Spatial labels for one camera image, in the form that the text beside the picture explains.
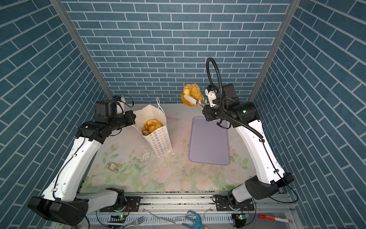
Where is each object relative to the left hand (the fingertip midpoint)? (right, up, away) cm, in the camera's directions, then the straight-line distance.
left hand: (137, 114), depth 72 cm
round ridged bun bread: (+5, -8, +12) cm, 15 cm away
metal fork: (+3, -52, -3) cm, 52 cm away
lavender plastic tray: (+40, -19, +24) cm, 51 cm away
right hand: (+34, +3, -5) cm, 34 cm away
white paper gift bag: (+11, -14, +7) cm, 19 cm away
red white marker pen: (+69, -51, -3) cm, 86 cm away
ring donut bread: (+2, -5, +17) cm, 18 cm away
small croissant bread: (0, -11, +13) cm, 17 cm away
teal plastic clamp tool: (+31, -52, -6) cm, 61 cm away
